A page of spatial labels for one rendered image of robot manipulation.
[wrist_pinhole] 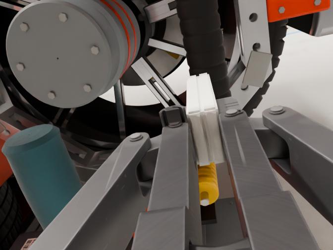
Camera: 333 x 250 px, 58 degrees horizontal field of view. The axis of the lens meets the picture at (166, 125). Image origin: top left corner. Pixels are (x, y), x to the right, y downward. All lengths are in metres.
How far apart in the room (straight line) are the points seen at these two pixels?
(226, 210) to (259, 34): 0.65
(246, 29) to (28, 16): 0.30
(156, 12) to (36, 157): 0.33
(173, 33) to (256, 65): 0.30
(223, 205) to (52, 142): 0.68
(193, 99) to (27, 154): 0.36
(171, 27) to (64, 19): 0.42
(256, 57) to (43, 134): 0.35
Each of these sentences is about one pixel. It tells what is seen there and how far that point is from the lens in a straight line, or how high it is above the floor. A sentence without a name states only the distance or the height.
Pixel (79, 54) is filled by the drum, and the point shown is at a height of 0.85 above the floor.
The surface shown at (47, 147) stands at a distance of 0.49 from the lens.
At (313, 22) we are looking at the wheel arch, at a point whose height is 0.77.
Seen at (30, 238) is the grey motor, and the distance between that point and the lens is 0.85.
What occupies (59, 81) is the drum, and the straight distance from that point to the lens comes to 0.39.
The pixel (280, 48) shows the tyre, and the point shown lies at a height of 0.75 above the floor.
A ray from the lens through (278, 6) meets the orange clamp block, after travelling 0.50.
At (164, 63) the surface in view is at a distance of 0.77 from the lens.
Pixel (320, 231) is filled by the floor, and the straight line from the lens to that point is 1.28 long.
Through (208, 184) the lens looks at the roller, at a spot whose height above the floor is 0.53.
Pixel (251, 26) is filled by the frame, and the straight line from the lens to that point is 0.50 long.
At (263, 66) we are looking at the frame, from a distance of 0.51.
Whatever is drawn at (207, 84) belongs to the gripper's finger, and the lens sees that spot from 0.18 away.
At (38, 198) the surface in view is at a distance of 0.52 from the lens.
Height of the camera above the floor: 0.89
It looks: 23 degrees down
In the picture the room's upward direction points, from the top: 14 degrees counter-clockwise
